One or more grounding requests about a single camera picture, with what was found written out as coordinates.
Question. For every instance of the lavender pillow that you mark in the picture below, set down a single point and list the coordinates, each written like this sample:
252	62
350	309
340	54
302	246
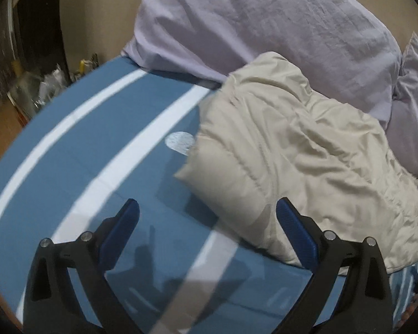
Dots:
264	28
412	118

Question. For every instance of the blue white striped bed sheet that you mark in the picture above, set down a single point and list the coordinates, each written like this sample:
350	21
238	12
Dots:
90	139

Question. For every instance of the cluttered nightstand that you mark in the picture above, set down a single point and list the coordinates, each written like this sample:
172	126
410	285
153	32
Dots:
48	83

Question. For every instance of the beige puffer jacket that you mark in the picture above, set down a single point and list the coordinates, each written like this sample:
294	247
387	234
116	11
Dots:
299	160

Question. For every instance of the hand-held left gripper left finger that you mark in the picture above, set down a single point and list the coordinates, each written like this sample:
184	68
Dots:
120	238

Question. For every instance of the dark cabinet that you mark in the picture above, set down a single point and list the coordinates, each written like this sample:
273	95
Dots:
28	24

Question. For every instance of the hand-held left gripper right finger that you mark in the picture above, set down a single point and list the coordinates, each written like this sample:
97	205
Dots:
298	237

